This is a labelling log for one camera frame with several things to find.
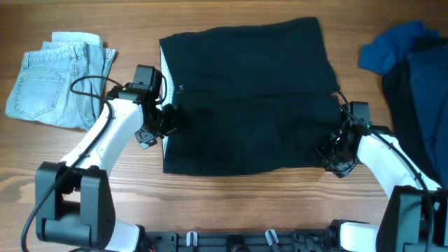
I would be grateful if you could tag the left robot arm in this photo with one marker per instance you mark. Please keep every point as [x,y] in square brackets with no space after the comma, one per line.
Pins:
[74,205]

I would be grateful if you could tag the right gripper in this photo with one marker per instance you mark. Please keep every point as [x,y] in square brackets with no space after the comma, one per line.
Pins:
[341,169]

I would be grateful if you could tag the black shorts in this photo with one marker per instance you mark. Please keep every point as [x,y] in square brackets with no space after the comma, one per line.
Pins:
[250,99]

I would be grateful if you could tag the dark navy pants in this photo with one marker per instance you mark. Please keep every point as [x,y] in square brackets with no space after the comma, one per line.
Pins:
[416,92]

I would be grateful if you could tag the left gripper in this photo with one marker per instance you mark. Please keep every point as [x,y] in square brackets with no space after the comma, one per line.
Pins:
[143,135]

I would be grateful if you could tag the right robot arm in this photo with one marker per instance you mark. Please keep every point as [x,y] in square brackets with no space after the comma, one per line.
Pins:
[415,218]

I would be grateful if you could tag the folded light blue jeans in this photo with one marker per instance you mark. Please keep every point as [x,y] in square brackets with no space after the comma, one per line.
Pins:
[42,90]

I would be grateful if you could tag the blue polo shirt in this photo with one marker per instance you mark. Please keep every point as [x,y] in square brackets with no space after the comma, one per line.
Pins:
[388,49]

